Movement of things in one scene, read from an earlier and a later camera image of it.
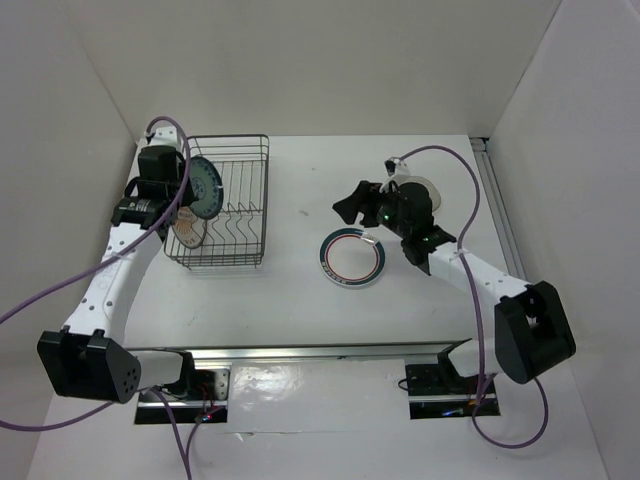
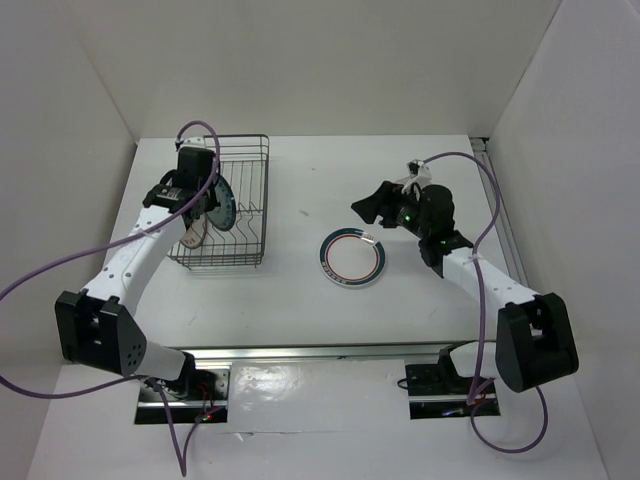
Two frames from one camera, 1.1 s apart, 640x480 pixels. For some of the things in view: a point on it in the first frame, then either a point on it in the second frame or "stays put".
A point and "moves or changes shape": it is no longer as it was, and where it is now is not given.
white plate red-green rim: [352, 257] stays put
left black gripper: [189, 197] → [212, 202]
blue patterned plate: [207, 181] moves or changes shape
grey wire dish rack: [235, 235] stays put
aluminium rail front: [412, 351] stays put
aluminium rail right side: [500, 207] stays put
